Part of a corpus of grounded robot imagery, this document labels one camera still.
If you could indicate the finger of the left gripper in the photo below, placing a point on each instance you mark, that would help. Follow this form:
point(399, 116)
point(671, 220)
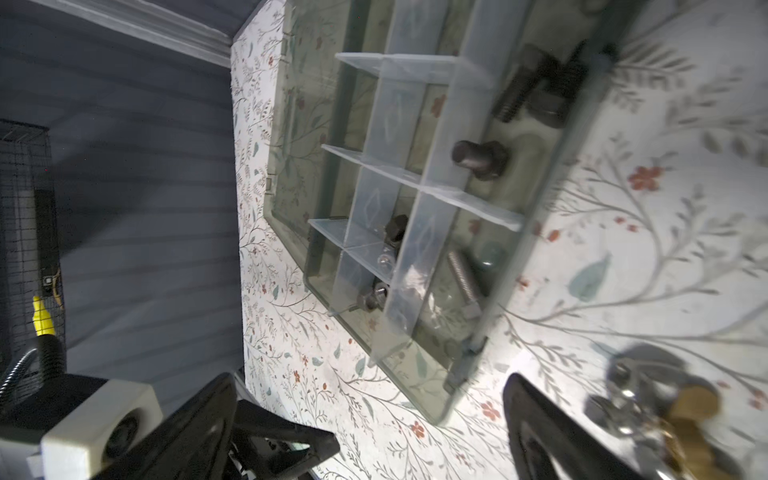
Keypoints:
point(267, 446)

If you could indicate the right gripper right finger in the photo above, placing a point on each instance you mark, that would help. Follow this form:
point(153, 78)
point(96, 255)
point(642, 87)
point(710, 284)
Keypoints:
point(541, 435)

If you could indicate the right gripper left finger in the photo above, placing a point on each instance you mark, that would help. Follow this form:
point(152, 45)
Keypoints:
point(193, 443)

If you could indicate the silver hex bolt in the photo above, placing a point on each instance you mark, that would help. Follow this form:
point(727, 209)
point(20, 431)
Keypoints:
point(467, 283)

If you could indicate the black hex bolt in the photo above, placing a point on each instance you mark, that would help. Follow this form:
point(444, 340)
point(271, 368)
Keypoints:
point(486, 161)

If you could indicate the pile of screws and nuts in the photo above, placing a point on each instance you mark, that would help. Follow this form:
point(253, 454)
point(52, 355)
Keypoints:
point(653, 401)

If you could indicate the brass wing nut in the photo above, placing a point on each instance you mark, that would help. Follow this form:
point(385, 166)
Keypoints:
point(687, 452)

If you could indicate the silver hex nut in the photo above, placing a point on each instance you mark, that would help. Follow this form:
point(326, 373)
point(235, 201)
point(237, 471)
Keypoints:
point(380, 293)
point(387, 260)

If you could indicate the black hex nut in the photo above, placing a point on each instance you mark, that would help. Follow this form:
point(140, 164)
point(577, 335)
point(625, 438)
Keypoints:
point(395, 230)

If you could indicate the clear divided organizer box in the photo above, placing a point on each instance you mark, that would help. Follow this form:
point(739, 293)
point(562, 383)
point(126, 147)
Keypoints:
point(372, 96)

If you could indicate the dark hex bolt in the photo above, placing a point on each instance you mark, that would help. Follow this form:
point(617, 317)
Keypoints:
point(551, 105)
point(534, 66)

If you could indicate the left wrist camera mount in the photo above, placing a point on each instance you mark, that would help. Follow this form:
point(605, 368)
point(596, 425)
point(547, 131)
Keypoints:
point(98, 421)

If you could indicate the black wire wall basket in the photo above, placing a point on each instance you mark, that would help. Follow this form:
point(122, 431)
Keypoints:
point(30, 255)

